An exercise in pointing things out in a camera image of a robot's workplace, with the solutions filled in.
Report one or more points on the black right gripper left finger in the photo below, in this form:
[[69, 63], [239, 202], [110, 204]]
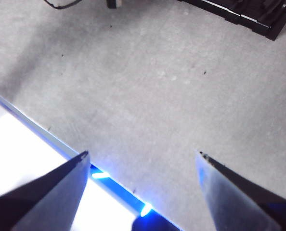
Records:
[[49, 204]]

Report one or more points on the black plate rack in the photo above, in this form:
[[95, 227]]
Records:
[[253, 14]]

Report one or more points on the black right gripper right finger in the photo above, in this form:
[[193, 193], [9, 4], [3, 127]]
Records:
[[234, 207]]

